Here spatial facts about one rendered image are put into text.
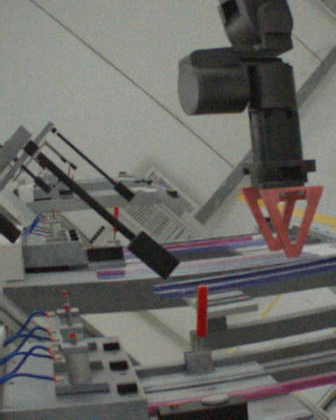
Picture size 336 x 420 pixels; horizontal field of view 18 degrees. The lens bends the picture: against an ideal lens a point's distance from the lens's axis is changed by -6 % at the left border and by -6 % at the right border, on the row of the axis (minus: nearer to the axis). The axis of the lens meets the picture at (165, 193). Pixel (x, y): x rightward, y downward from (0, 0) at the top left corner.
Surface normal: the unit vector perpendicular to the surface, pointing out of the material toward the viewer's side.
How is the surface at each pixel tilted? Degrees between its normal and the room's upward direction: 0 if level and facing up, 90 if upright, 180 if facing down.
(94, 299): 90
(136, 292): 90
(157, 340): 90
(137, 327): 90
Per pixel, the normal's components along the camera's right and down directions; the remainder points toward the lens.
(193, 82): -0.93, 0.08
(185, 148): 0.11, 0.04
